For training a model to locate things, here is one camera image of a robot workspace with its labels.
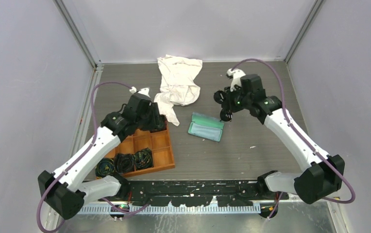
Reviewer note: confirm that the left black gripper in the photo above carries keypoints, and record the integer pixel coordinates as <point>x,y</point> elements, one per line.
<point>153,109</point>

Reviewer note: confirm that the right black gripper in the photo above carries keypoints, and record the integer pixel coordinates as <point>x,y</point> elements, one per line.
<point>230,94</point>

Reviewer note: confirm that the black sunglasses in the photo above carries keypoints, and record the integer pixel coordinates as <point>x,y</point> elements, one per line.
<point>218,98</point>

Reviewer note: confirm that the grey-blue glasses case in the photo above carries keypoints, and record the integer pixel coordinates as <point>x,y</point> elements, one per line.
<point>205,120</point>

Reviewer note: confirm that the white cloth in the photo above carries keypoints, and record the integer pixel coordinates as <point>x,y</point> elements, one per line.
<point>177,84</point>

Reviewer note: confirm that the light blue cleaning cloth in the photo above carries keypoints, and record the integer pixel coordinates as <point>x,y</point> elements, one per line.
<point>205,132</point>

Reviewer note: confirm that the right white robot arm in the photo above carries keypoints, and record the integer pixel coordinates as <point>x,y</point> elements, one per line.
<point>319,176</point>

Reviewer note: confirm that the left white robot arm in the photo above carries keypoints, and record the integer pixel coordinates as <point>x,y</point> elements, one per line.
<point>65,191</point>

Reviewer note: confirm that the dark rolled item top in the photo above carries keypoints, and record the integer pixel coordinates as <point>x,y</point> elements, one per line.
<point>163,123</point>

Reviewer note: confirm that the dark rolled item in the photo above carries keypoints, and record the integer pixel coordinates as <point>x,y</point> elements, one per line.
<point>143,159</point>
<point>104,168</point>
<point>124,163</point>
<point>163,123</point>

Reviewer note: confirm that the orange wooden divider tray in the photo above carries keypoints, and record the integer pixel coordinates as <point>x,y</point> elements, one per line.
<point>158,141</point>

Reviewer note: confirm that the dark rolled item right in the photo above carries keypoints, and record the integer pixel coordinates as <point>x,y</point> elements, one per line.
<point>143,159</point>

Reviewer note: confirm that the dark rolled item middle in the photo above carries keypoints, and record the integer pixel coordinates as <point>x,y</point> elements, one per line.
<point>124,163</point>

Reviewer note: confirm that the dark rolled item left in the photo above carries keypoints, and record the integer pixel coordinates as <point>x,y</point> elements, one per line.
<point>104,168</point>

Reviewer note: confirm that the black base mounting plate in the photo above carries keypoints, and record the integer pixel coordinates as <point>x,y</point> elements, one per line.
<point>194,193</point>

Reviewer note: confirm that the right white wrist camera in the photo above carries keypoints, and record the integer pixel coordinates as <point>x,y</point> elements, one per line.
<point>235,75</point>

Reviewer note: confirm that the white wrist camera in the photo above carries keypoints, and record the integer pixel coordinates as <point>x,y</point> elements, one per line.
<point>143,91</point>
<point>235,75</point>

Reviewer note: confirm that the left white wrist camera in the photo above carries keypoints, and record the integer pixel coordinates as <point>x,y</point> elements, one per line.
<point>143,91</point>

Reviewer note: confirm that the slotted aluminium front rail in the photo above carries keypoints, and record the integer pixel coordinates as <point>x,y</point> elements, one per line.
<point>103,208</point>

